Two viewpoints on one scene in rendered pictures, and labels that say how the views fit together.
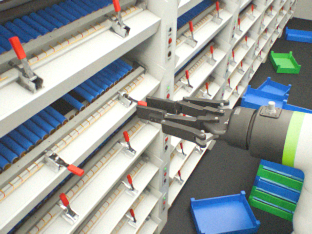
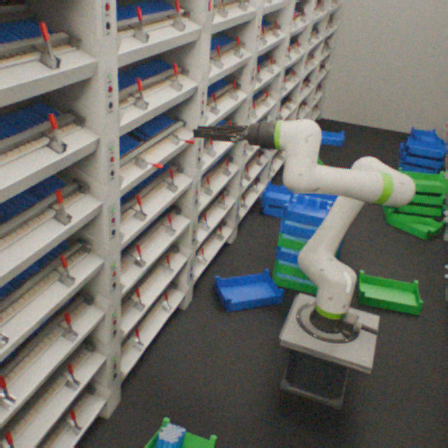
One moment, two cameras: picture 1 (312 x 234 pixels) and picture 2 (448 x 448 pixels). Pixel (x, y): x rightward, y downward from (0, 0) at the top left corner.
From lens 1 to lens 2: 1.26 m
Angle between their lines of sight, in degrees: 14
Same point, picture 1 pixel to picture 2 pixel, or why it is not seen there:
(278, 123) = (271, 125)
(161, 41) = (197, 101)
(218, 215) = (243, 292)
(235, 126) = (251, 130)
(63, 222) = (136, 220)
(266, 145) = (266, 135)
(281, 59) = not seen: hidden behind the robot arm
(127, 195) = (167, 235)
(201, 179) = (223, 267)
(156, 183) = (186, 239)
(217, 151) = (239, 245)
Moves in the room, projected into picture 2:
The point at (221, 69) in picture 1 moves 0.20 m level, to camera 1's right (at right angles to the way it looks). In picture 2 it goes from (239, 149) to (274, 150)
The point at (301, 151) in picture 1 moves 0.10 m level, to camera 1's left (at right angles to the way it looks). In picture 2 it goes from (281, 135) to (251, 135)
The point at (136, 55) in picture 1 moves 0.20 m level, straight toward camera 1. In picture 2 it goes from (176, 113) to (185, 130)
